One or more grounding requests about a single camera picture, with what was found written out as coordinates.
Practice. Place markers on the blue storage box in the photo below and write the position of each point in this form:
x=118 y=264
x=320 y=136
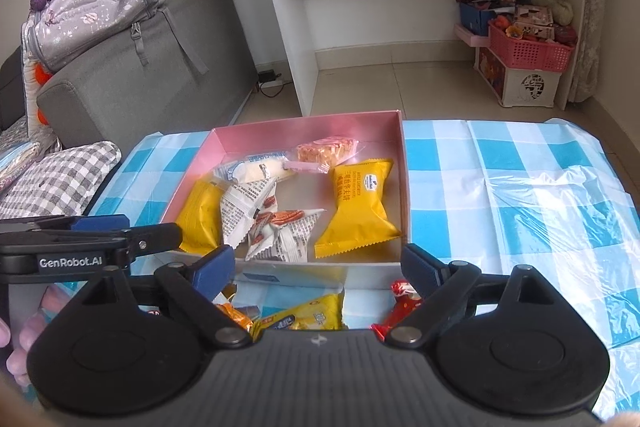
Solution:
x=475 y=19

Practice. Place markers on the white desk with shelves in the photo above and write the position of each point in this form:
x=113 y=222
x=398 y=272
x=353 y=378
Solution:
x=350 y=22

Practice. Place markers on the yellow snack packet white logo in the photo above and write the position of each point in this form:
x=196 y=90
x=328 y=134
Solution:
x=357 y=207

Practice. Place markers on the pale striped cloth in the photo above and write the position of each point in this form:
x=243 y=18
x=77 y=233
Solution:
x=15 y=167

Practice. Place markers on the pink cardboard box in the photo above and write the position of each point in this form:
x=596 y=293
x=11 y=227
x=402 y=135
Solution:
x=300 y=127

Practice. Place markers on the red snack packet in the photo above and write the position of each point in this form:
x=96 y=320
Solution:
x=400 y=314

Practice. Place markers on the white blue bread packet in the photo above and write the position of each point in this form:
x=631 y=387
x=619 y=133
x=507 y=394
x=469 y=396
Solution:
x=255 y=169

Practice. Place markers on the grey sofa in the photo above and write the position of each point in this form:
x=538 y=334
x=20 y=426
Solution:
x=150 y=82

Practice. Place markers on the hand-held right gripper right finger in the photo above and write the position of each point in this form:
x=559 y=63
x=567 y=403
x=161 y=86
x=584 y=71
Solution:
x=420 y=269

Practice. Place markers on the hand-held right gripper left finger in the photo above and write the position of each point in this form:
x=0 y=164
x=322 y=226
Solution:
x=212 y=272

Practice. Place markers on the person's left hand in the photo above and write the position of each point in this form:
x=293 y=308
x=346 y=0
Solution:
x=30 y=332

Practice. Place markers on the grey printed backpack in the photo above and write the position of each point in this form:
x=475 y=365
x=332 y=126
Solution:
x=90 y=2

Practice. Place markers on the orange snack packet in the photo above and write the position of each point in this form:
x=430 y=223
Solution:
x=235 y=314

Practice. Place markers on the clear pink bread packet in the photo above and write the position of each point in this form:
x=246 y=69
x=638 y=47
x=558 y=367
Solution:
x=322 y=150

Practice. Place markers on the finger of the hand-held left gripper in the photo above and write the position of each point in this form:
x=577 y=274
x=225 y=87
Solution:
x=100 y=222
x=155 y=242

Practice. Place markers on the lace curtain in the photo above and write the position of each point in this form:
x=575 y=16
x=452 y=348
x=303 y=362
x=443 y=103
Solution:
x=590 y=7

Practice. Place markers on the yellow packet blue oval label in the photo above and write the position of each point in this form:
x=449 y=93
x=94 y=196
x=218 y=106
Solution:
x=305 y=314

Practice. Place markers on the white storage stool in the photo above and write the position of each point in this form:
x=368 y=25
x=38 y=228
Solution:
x=530 y=89

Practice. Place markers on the pink plastic tray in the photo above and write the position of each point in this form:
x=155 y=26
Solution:
x=470 y=38

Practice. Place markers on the white triangular packet nut picture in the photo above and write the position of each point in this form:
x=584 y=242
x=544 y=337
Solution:
x=290 y=234

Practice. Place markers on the pile of toy boxes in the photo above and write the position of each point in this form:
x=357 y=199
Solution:
x=535 y=24

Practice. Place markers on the beige plush toy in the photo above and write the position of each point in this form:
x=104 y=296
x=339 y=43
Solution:
x=552 y=2

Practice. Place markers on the plain yellow snack packet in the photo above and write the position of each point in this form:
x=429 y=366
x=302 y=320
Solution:
x=200 y=217

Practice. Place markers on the white triangular packet text print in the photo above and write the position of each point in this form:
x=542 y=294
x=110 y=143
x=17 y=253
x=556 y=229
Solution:
x=240 y=207

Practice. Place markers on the orange plush toy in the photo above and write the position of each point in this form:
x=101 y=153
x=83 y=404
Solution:
x=42 y=74

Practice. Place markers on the blue checkered plastic tablecloth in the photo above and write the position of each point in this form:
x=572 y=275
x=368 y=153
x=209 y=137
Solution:
x=500 y=207

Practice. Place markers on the power strip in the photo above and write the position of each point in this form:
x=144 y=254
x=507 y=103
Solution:
x=270 y=77

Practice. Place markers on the grey white checkered pillow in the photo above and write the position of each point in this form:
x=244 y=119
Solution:
x=60 y=182

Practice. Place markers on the large pink basket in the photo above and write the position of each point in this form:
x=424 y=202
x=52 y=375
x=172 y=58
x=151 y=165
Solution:
x=530 y=54

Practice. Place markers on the purple pompom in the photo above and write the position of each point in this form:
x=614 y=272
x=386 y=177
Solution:
x=39 y=0

